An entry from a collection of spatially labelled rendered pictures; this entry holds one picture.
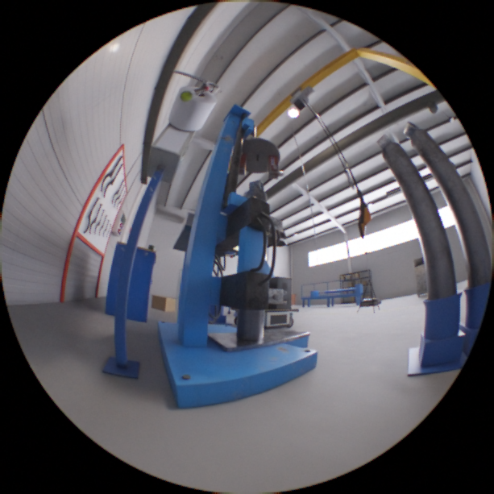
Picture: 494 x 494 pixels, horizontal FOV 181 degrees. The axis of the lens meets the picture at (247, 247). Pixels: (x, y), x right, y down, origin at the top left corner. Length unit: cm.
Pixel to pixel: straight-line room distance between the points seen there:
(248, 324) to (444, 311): 127
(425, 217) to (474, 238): 38
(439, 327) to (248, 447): 97
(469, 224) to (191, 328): 178
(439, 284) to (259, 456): 105
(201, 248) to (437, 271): 145
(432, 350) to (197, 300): 142
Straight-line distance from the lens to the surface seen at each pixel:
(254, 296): 81
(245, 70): 668
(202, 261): 103
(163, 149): 100
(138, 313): 215
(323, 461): 56
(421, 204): 116
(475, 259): 119
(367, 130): 664
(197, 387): 65
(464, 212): 123
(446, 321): 107
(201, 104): 106
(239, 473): 51
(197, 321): 102
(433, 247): 109
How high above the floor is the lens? 46
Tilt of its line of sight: 19 degrees up
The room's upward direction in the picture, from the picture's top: 3 degrees clockwise
